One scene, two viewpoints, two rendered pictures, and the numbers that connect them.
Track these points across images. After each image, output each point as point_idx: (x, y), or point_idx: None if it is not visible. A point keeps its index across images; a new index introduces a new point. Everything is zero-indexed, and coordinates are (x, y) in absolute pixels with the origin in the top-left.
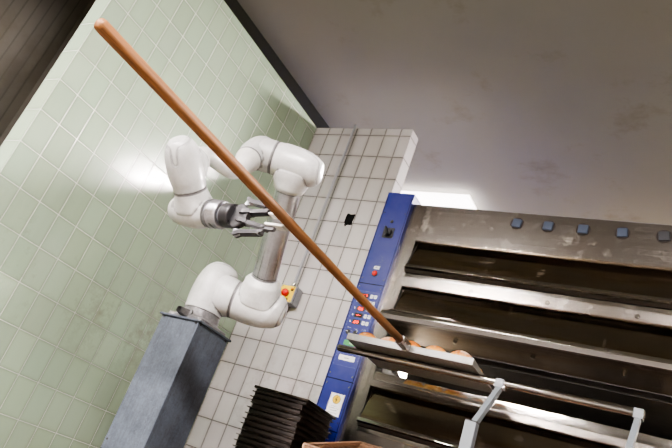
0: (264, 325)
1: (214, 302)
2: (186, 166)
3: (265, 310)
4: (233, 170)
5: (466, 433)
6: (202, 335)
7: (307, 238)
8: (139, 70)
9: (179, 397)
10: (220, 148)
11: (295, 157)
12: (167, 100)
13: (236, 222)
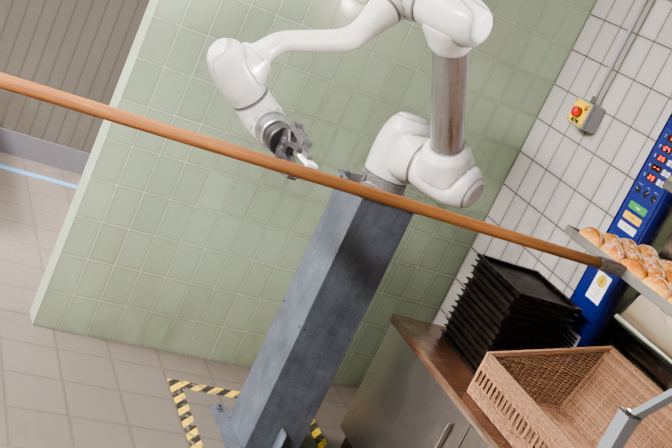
0: (447, 205)
1: (390, 169)
2: (225, 82)
3: (443, 189)
4: (190, 145)
5: (614, 426)
6: (370, 210)
7: (345, 187)
8: (15, 92)
9: (345, 276)
10: (157, 132)
11: (439, 10)
12: (64, 107)
13: (278, 154)
